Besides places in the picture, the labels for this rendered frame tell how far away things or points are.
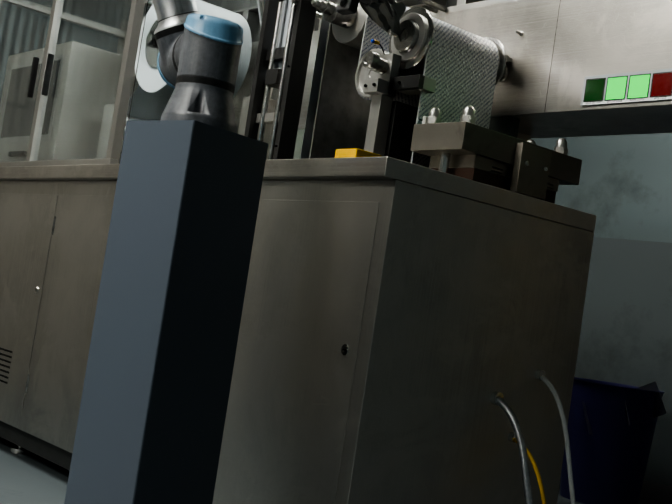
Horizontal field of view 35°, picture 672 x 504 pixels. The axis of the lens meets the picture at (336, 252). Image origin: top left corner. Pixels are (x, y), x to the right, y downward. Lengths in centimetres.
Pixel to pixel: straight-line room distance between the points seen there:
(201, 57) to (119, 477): 80
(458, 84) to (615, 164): 250
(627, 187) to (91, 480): 335
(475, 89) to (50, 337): 145
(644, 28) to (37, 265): 191
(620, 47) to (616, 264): 244
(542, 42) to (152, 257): 118
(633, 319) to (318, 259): 280
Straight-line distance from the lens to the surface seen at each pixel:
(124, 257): 206
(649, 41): 250
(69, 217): 322
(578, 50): 262
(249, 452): 232
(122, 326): 204
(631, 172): 494
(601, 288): 490
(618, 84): 251
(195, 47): 210
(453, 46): 254
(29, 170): 348
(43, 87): 365
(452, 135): 229
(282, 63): 269
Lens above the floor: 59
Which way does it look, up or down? 3 degrees up
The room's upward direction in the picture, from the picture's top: 9 degrees clockwise
